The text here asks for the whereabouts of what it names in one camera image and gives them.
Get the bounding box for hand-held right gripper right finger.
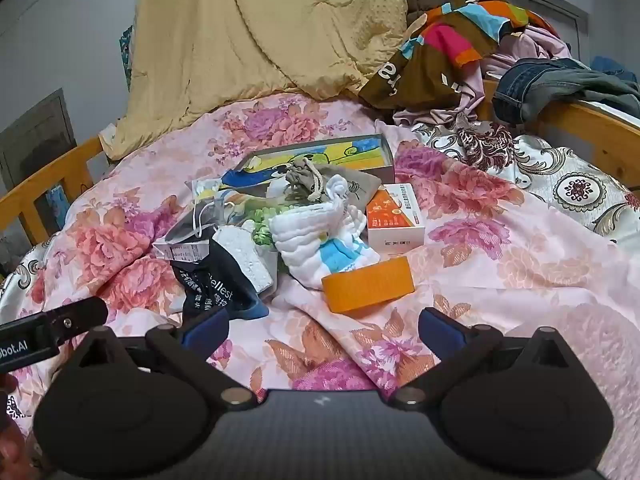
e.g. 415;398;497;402
387;307;571;408

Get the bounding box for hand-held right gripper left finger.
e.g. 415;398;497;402
72;307;258;408

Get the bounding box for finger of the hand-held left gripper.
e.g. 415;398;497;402
47;296;109;344

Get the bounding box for white textured cloth packet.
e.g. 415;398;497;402
212;225;276;293

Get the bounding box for white towel with blue print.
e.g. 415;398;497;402
269;174;383;291

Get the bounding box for grey drawstring pouch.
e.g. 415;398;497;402
282;156;382;211

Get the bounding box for person's left hand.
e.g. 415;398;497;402
0;374;36;480

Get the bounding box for black printed bag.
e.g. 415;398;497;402
170;237;266;323

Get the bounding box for pink floral bedsheet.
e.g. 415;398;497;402
0;92;640;480

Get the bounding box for green printed plastic bag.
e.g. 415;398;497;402
235;195;281;251

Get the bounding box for orange and white carton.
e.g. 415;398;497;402
366;183;427;248

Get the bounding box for clear packet with yellow print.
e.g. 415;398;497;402
186;177;236;211

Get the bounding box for ornate patterned blanket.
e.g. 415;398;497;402
410;120;640;241

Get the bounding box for colourful cartoon towel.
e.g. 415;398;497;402
222;136;393;193

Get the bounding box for colourful patchwork cloth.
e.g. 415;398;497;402
357;0;528;111

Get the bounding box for blue jeans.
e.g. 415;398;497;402
492;57;640;123

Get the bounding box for yellow dotted blanket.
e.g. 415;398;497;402
100;0;408;161

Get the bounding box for pale pink garment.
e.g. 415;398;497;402
392;22;573;126

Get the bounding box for wooden bed frame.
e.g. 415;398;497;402
0;77;640;241

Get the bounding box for blue wall poster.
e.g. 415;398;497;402
119;25;136;86

